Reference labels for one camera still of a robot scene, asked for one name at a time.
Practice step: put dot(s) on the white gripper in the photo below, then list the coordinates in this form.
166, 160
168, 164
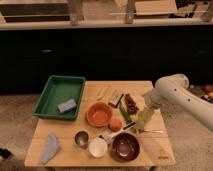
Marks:
152, 101

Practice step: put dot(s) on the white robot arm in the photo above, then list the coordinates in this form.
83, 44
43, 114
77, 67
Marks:
174, 88

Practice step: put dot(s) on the purple bowl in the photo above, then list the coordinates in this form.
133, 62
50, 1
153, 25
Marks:
124, 148

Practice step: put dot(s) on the orange bowl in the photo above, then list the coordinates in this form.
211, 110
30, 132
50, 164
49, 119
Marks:
99, 114

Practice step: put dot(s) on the green cup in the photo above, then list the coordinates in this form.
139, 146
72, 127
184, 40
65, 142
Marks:
142, 125

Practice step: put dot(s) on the black white marker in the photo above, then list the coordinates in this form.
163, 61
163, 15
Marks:
128, 126

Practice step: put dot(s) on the metal spoon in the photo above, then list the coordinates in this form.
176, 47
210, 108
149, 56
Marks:
149, 131

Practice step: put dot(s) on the orange fruit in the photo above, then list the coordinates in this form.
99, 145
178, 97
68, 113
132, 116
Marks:
115, 124

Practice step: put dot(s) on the brown white snack bar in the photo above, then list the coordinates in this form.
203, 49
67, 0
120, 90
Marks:
115, 98

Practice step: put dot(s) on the yellow banana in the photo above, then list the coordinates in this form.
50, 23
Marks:
102, 93

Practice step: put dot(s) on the white measuring scoop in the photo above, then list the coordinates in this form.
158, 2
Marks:
109, 136

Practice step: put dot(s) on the small metal cup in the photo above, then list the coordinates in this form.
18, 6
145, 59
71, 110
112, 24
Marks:
81, 139

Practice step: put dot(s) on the blue sponge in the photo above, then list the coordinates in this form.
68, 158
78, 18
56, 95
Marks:
67, 106

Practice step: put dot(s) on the green plastic tray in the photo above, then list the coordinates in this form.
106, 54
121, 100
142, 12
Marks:
57, 90

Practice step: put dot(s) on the blue folded cloth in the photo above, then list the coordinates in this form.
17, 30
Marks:
50, 149

